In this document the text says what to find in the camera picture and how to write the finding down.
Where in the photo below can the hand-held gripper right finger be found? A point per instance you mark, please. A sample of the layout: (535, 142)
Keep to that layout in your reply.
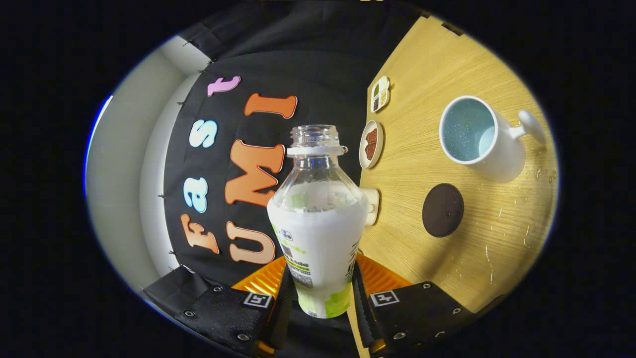
(361, 318)

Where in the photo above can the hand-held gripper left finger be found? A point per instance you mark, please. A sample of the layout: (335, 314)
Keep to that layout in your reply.
(282, 318)

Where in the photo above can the clear juice bottle white label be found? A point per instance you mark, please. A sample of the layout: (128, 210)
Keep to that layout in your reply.
(318, 238)

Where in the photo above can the dark brown round coaster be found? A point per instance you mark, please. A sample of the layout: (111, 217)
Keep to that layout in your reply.
(442, 210)

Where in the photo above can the white cup blue inside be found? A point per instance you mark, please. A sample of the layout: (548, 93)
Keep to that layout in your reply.
(504, 154)

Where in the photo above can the white toaster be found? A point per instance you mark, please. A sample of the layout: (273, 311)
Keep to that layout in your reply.
(371, 206)

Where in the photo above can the red meat slice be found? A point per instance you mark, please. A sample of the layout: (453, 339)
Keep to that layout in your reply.
(369, 151)
(371, 135)

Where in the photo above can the round white plate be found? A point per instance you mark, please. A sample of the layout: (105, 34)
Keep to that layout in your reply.
(378, 144)

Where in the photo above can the white divided condiment dish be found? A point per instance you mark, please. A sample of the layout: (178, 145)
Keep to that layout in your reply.
(380, 94)

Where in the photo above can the wooden table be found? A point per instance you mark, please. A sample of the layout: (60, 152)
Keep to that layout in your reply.
(447, 59)

